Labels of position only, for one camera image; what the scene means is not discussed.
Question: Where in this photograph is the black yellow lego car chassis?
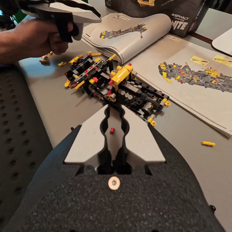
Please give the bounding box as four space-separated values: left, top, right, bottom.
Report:
64 54 171 127

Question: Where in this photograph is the white rounded pad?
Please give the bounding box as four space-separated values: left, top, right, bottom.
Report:
212 27 232 56

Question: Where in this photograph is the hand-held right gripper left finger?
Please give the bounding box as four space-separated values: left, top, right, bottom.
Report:
64 104 114 175

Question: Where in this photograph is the lego set cardboard box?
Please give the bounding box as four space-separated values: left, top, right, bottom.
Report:
105 0 211 38

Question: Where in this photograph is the pile of yellow lego pieces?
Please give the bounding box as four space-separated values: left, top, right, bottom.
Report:
39 51 67 67

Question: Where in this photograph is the person's left hand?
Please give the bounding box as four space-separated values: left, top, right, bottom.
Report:
14 19 74 60

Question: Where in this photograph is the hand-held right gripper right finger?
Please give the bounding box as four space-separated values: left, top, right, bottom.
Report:
115 105 166 175

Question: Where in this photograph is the open lego instruction booklet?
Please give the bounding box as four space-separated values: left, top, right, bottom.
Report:
81 13 232 138

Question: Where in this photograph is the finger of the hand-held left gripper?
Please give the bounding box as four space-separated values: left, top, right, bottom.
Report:
54 0 101 17
49 2 102 23

